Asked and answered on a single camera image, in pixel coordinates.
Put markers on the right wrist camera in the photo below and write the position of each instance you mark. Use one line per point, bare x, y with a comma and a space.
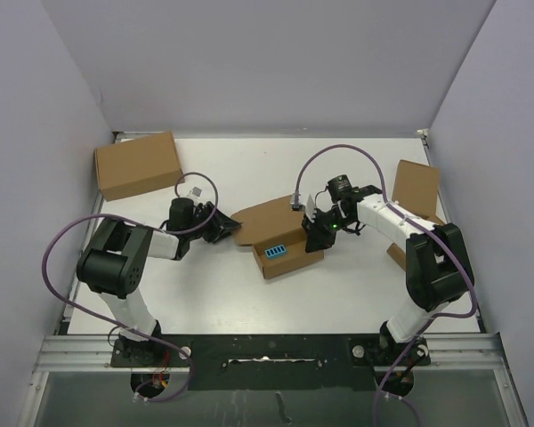
300, 200

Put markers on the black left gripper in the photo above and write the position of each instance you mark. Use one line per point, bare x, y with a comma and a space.
221, 224

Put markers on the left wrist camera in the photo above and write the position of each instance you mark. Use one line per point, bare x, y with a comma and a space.
195, 192

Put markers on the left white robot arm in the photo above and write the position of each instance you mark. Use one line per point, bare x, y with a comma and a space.
114, 260

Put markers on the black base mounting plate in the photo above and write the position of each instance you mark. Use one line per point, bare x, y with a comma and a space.
272, 362

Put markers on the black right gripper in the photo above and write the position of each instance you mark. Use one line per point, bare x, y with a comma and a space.
316, 239

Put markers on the blue plastic rack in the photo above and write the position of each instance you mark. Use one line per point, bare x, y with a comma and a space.
275, 252

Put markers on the aluminium table frame rail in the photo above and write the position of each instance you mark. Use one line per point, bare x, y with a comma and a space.
449, 351

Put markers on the cardboard box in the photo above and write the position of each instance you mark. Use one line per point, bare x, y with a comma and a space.
396, 252
416, 187
135, 167
274, 223

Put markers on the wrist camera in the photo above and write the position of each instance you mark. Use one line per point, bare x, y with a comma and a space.
300, 200
195, 192

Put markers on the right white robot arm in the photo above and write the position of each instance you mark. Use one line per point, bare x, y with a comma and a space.
437, 268

